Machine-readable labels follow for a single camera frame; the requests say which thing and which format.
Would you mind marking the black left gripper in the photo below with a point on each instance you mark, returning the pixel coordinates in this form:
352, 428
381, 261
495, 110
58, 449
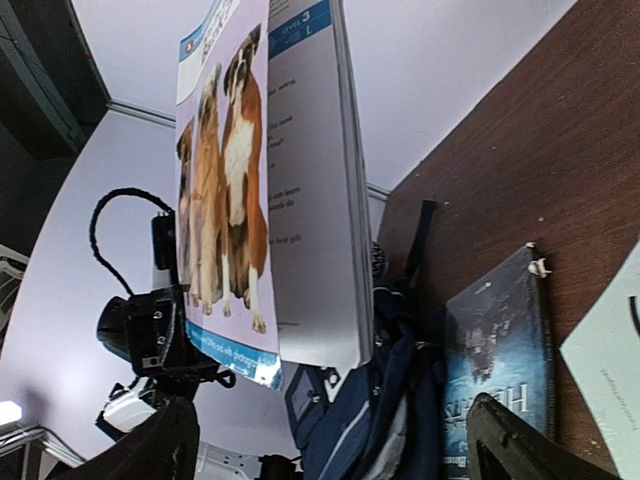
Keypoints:
148, 330

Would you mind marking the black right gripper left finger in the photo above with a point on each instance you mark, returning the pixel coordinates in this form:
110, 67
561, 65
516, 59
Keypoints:
164, 446

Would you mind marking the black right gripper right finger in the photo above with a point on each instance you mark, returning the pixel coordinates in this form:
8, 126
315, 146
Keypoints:
503, 446

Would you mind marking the navy blue backpack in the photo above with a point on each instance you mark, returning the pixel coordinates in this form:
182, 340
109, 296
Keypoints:
383, 422

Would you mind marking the dog picture book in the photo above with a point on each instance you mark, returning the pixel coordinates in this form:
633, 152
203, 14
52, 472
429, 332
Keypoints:
274, 244

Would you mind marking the pale green notebook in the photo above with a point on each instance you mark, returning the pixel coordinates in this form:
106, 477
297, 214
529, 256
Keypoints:
602, 355

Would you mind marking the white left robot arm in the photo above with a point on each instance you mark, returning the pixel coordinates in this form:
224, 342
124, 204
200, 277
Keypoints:
128, 259

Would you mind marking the dark Wuthering Heights book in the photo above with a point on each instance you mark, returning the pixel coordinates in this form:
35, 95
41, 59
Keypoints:
498, 341

